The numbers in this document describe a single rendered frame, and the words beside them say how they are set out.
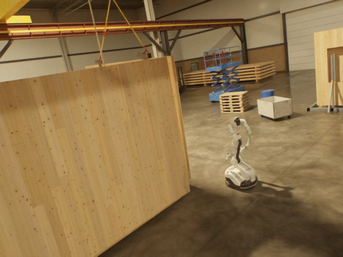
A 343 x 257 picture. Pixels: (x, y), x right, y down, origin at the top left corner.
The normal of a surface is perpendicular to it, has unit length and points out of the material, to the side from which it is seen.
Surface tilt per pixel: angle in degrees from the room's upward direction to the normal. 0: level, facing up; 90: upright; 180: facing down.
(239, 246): 0
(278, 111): 90
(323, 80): 90
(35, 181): 90
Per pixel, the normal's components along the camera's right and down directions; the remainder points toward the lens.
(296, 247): -0.17, -0.96
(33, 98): 0.71, 0.04
